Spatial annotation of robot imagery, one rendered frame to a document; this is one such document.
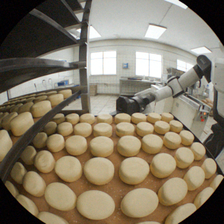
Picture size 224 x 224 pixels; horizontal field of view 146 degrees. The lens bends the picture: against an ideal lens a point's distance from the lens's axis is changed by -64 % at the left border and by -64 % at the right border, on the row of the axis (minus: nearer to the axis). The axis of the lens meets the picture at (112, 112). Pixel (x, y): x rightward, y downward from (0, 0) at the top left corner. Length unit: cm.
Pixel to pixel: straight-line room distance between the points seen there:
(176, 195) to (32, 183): 22
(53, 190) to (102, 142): 14
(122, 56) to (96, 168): 467
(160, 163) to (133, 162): 5
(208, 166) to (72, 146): 30
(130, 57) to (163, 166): 464
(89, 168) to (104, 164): 2
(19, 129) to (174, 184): 24
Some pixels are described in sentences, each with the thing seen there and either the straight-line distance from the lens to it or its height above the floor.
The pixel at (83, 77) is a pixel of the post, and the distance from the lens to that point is 33.
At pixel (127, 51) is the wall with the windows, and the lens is 477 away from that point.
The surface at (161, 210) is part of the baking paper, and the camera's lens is 17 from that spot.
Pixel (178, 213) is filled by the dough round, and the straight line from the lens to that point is 16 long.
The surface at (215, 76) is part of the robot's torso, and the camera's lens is 48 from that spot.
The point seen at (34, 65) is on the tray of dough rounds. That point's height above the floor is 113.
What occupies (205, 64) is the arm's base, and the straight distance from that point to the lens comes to 58.
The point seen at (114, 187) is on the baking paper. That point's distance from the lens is 16.
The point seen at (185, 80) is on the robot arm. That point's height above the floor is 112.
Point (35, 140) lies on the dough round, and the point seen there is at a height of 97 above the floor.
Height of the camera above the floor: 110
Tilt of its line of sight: 23 degrees down
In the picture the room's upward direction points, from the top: straight up
